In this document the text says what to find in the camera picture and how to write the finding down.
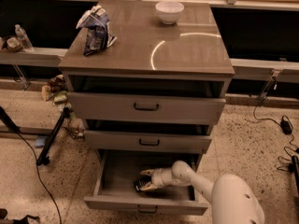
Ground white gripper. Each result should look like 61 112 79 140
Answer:
140 168 173 191

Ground dark chocolate rxbar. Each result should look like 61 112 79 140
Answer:
134 176 151 192

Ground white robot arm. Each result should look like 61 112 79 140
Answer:
135 161 265 224

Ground grey bottom drawer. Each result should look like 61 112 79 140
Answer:
84 150 208 216

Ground grey drawer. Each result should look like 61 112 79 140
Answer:
84 150 208 216
68 91 225 125
85 131 211 154

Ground grey middle drawer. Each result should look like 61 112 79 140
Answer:
85 131 211 154

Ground grey drawer cabinet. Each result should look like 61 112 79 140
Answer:
58 0 235 161

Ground grey top drawer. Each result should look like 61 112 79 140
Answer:
68 91 225 125

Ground black tripod leg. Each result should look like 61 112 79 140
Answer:
36 107 70 166

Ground snack pile on floor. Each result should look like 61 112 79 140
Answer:
41 75 85 140

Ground black power adapter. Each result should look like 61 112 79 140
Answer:
280 116 292 134

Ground blue white chip bag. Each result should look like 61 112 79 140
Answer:
76 5 117 56

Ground white bowl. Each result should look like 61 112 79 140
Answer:
155 1 184 24

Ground clear water bottle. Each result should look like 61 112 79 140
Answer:
15 24 34 52

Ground small basket on shelf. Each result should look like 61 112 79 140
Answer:
0 36 22 52

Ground black floor cable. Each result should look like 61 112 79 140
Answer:
17 131 64 224

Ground black cable right floor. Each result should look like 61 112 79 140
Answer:
251 91 299 174

